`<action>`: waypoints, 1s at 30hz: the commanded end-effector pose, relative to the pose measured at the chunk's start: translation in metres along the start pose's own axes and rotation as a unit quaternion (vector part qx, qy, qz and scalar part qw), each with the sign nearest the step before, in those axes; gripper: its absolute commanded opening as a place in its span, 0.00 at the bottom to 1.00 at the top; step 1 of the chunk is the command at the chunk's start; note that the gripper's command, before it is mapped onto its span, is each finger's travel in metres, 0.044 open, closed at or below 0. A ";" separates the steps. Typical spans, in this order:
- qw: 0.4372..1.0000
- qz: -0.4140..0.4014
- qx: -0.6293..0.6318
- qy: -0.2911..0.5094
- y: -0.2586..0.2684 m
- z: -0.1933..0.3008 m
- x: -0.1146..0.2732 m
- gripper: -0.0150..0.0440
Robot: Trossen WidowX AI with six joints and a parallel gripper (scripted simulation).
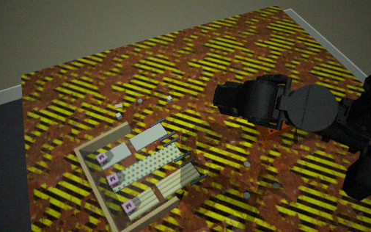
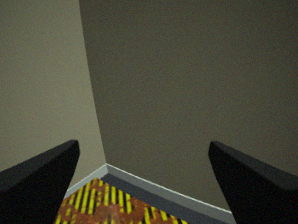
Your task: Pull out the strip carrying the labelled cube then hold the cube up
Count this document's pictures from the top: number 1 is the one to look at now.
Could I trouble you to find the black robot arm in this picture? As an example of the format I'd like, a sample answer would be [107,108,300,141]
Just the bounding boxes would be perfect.
[213,74,371,144]

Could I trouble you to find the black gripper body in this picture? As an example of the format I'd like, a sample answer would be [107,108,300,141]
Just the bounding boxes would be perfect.
[318,98,371,202]

